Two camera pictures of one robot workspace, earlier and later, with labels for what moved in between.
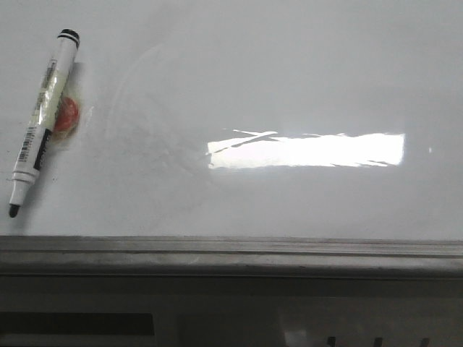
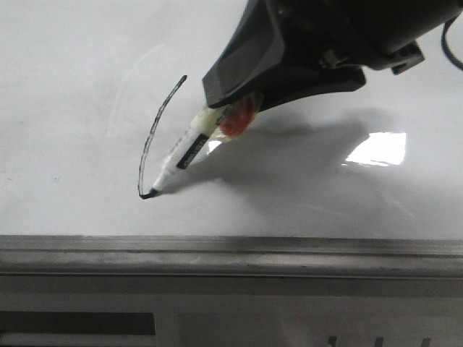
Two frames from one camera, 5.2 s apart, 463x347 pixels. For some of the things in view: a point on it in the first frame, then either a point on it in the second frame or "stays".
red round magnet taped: x=67 y=114 to x=236 y=121
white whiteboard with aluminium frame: x=237 y=136 stays
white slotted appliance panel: x=221 y=310 stays
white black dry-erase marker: x=43 y=121 to x=200 y=138
